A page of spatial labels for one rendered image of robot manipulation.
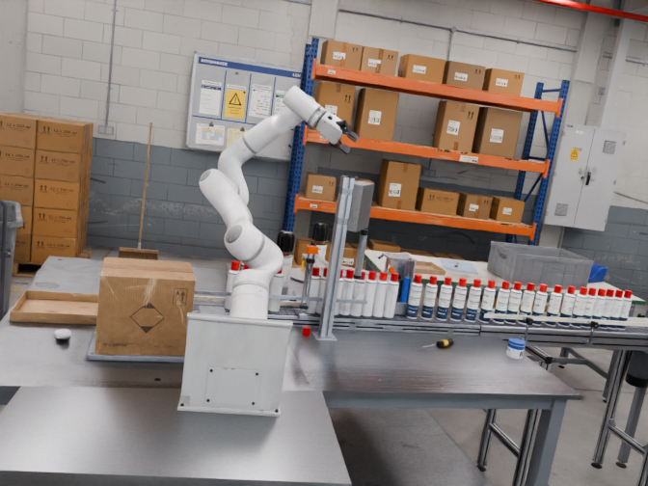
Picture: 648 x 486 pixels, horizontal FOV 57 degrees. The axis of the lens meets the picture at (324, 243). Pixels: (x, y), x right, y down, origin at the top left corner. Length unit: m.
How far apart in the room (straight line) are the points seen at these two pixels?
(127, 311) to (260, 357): 0.53
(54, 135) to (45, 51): 1.73
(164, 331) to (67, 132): 3.76
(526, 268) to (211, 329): 2.95
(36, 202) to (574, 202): 5.81
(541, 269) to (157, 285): 2.97
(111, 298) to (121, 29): 5.27
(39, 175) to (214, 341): 4.16
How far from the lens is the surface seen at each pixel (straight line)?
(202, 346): 1.75
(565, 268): 4.49
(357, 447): 3.01
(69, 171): 5.69
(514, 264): 4.30
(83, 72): 7.14
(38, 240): 5.84
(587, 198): 7.84
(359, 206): 2.38
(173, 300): 2.06
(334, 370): 2.20
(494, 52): 7.61
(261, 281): 1.94
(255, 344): 1.75
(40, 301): 2.68
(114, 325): 2.09
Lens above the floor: 1.68
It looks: 11 degrees down
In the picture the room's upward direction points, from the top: 8 degrees clockwise
